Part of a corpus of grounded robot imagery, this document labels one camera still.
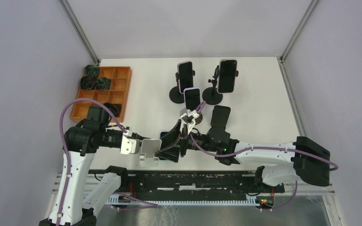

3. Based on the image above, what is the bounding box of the green patterned cable bundle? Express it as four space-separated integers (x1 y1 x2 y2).
95 76 112 90

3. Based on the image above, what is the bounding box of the orange compartment tray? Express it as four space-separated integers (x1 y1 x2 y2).
76 66 132 122

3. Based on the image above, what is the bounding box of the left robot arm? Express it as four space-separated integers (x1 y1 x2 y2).
39 105 144 226

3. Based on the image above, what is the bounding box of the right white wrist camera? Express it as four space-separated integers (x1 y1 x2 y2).
180 108 200 128

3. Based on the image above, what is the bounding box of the silver white phone stand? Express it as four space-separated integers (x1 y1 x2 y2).
140 138 162 168

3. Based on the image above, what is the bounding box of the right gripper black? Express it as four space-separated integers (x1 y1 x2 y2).
155 120 218 163

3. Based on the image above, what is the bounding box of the black rear right stand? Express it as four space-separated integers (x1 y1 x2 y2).
202 65 239 105

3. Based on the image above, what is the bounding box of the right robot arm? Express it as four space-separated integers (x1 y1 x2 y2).
155 121 336 192

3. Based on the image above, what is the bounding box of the white cased rear left phone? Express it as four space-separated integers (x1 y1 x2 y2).
177 61 194 93

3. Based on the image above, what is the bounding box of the lilac cased phone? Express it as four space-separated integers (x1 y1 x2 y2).
184 87 201 111

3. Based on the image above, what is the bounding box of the white cased phone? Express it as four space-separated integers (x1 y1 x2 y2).
218 59 237 94
177 61 194 93

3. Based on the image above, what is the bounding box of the black stand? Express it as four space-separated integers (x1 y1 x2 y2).
202 65 239 105
169 72 185 104

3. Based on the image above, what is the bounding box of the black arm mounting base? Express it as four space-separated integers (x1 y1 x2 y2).
117 170 285 201

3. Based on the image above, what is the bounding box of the green bundle at corner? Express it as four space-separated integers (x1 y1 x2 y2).
84 65 100 78

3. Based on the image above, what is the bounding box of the dark coiled cable bundle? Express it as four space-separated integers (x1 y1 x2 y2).
80 74 96 90

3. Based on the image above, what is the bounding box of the brown round base stand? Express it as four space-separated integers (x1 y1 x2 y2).
195 113 203 125

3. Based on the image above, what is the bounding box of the black phone on stand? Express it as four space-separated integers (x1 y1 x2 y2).
210 105 231 129

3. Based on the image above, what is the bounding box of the black rear left stand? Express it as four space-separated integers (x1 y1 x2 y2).
169 72 185 104

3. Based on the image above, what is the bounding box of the white slotted cable duct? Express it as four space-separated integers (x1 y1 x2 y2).
105 194 273 207

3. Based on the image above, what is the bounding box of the light blue cased phone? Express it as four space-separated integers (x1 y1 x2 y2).
156 131 172 161

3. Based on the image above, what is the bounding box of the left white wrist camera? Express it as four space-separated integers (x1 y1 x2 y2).
123 126 132 134

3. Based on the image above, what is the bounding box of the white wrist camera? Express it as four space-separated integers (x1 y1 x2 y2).
180 108 200 128
123 126 132 134

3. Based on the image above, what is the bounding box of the black cable bundle in tray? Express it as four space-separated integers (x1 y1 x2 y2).
103 102 123 119

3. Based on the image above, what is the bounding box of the white cased rear right phone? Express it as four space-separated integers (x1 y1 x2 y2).
218 59 237 94

